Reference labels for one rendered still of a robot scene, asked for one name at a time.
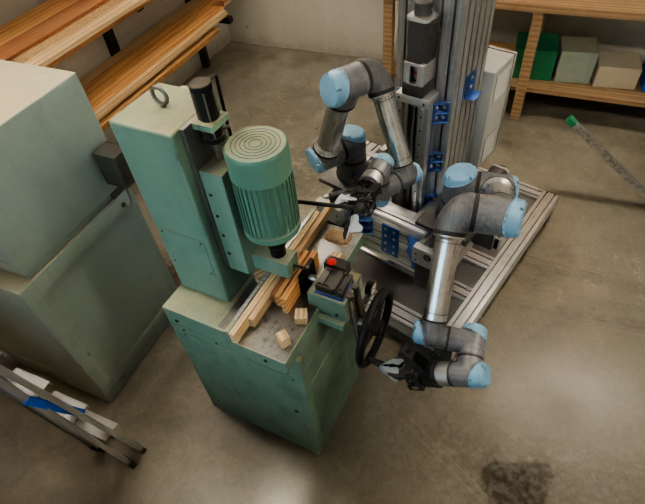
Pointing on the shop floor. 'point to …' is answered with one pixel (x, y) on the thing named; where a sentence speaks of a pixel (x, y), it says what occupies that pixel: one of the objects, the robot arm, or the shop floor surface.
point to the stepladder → (55, 407)
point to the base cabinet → (278, 385)
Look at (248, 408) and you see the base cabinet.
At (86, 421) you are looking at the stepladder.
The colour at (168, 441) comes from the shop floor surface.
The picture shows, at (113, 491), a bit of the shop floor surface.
